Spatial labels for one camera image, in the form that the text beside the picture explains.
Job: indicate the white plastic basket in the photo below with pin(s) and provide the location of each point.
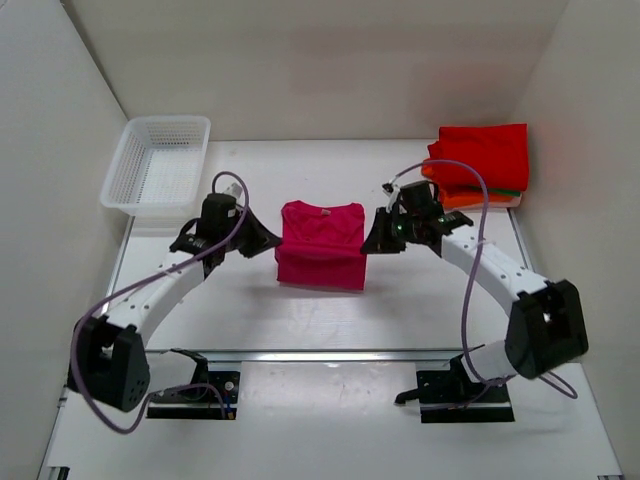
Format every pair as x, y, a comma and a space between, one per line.
156, 169

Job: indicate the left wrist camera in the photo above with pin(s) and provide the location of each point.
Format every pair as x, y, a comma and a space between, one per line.
219, 213

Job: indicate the green folded t shirt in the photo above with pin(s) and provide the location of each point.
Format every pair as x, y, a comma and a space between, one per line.
505, 192

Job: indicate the red folded t shirt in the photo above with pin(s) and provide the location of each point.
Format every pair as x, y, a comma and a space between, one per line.
498, 154

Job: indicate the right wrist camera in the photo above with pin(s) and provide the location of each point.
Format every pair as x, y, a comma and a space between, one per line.
417, 198

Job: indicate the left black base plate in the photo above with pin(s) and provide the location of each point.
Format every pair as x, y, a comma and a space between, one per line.
202, 403

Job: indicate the aluminium rail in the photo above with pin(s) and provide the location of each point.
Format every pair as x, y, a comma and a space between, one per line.
440, 357

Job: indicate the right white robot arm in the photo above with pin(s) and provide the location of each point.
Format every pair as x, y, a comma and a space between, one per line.
546, 327

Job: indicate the magenta t shirt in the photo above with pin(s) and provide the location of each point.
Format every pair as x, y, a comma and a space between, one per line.
321, 246

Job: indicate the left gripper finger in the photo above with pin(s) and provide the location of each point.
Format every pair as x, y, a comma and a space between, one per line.
258, 234
258, 245

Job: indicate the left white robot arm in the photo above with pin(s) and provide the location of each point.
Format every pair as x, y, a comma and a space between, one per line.
109, 364

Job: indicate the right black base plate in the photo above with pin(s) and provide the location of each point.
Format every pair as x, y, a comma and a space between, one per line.
444, 405

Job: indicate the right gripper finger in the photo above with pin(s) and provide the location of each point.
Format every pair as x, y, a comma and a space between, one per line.
382, 222
380, 244

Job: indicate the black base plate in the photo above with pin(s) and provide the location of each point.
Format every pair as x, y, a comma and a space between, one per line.
202, 403
444, 405

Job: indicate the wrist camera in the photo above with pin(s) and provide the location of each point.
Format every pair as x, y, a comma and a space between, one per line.
219, 213
417, 198

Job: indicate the pink folded t shirt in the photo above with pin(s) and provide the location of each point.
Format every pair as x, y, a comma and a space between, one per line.
514, 201

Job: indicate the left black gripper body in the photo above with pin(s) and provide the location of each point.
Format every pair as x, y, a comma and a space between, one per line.
238, 238

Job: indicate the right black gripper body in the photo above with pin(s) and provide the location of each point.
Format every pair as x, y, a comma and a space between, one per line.
404, 226

